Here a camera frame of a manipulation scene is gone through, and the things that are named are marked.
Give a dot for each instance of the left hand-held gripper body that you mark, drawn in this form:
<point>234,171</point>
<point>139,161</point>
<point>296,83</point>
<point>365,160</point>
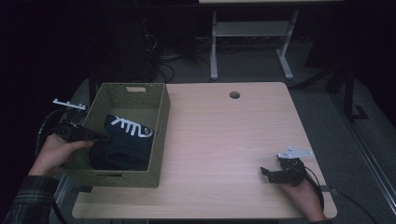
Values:
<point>73,130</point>

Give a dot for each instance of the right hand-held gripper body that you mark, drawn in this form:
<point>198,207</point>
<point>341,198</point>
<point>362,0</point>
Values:
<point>291,174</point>

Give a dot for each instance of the dark navy shirt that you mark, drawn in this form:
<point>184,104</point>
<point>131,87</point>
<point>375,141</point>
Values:
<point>124,149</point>

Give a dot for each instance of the green woven basket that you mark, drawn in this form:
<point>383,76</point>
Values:
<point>130,99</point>

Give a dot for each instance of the person's left hand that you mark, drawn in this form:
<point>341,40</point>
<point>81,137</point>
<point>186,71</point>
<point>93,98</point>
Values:
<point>56,154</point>

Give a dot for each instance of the person's right hand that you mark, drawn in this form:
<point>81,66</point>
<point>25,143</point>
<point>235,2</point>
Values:
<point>306,199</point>

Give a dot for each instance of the black metal stand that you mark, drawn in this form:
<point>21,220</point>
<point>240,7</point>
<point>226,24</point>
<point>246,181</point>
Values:
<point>348,90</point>

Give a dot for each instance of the white metal rack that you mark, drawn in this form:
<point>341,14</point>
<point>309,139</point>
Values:
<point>252,28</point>

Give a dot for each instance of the grey table edge bracket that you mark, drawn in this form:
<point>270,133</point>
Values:
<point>327,188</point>

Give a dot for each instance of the metal floor rail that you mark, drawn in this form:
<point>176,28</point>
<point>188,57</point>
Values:
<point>63,193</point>
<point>367,152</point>

